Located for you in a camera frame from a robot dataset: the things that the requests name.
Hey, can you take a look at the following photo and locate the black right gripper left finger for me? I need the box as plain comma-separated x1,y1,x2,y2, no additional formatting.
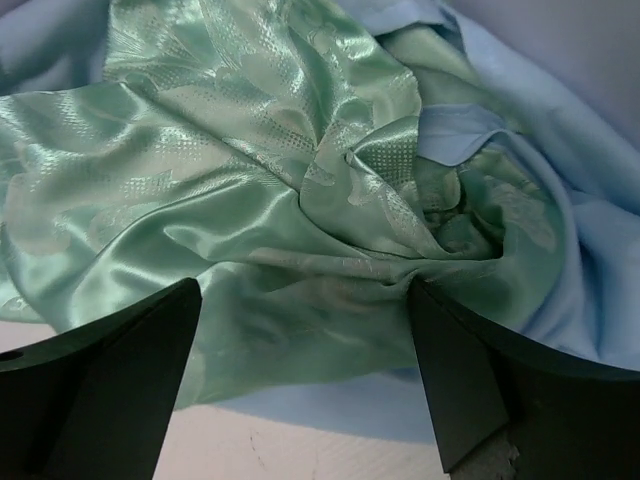
1,279,201,479

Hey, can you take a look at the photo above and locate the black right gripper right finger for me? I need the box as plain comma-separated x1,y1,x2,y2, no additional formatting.
408,280,639,480

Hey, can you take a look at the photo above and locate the blue green satin pillowcase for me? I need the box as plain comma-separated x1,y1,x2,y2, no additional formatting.
0,0,640,431

